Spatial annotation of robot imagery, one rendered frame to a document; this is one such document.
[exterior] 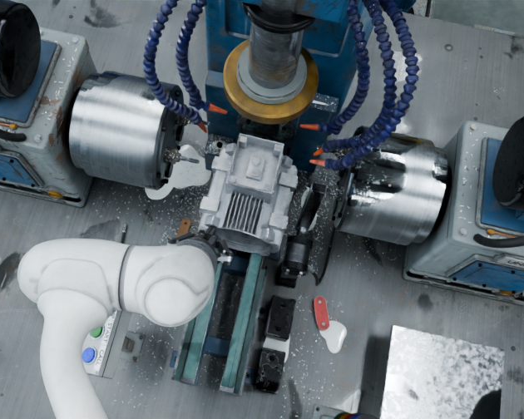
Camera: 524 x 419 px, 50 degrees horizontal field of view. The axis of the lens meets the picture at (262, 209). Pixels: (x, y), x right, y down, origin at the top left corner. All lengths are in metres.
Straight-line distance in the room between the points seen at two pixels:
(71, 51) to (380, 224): 0.78
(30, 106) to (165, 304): 0.64
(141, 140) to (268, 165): 0.28
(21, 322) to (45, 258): 0.67
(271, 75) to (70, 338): 0.54
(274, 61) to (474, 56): 1.05
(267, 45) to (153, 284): 0.42
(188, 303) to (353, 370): 0.76
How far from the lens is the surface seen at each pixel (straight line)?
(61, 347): 0.83
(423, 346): 1.41
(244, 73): 1.06
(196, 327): 1.34
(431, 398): 1.41
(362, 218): 1.25
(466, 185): 1.28
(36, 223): 1.60
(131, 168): 1.27
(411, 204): 1.24
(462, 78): 1.86
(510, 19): 3.19
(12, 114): 1.30
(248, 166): 1.24
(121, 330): 1.22
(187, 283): 0.80
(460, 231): 1.23
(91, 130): 1.27
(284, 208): 1.26
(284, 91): 1.04
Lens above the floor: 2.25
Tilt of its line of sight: 71 degrees down
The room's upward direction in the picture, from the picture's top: 10 degrees clockwise
